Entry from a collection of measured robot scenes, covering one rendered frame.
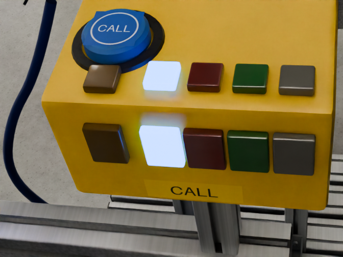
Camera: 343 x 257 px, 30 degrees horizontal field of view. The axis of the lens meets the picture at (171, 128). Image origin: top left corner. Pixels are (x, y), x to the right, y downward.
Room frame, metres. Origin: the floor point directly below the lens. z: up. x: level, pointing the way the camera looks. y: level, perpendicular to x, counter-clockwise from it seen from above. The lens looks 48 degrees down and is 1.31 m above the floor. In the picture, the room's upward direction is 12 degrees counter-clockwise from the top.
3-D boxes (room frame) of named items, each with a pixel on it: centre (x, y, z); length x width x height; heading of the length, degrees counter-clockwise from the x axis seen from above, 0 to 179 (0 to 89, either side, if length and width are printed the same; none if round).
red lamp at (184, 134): (0.22, -0.02, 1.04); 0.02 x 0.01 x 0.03; 71
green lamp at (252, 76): (0.24, -0.05, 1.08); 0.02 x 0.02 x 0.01; 71
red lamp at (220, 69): (0.25, -0.02, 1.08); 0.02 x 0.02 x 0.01; 71
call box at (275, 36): (0.28, -0.02, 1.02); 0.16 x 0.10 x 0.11; 71
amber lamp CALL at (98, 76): (0.26, 0.03, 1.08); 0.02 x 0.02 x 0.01; 71
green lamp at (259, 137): (0.22, -0.04, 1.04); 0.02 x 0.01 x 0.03; 71
